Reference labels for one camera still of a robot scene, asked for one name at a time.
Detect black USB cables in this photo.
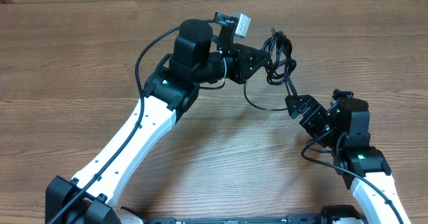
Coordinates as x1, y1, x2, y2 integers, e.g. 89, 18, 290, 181
243, 27, 298, 112

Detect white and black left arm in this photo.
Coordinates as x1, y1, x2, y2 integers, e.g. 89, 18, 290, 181
45, 13, 270, 223

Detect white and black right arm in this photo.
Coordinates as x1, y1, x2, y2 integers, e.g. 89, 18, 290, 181
285, 89, 410, 223

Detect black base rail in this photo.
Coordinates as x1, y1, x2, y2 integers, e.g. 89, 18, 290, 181
146, 213, 332, 224

